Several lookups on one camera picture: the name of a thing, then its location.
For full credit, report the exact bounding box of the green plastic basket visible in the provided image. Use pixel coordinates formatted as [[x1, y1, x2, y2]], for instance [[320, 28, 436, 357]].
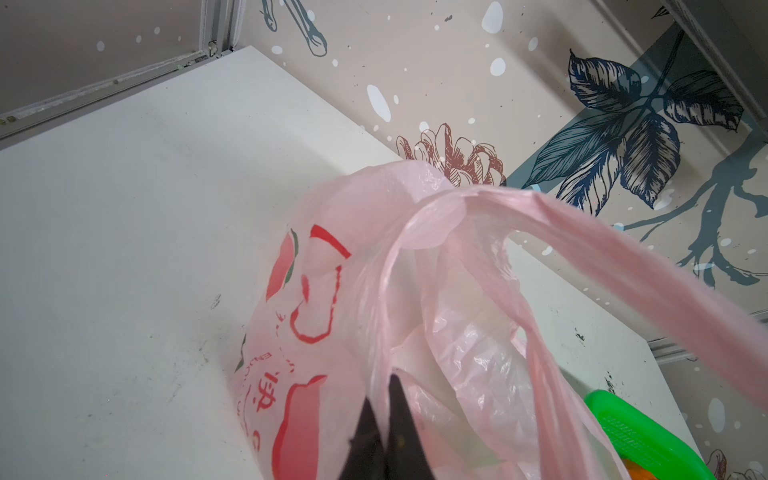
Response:
[[585, 390, 715, 480]]

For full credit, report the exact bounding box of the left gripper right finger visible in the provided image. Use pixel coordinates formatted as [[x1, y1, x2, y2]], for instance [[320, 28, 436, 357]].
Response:
[[385, 374, 435, 480]]

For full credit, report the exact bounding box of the orange fruit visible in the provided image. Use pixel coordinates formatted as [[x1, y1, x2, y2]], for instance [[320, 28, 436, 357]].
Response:
[[622, 459, 657, 480]]

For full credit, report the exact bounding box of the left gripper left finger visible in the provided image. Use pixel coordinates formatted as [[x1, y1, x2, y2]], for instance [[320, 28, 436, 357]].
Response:
[[339, 399, 386, 480]]

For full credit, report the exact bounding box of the pink plastic bag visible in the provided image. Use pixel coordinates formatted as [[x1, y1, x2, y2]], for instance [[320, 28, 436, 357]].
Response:
[[231, 161, 767, 479]]

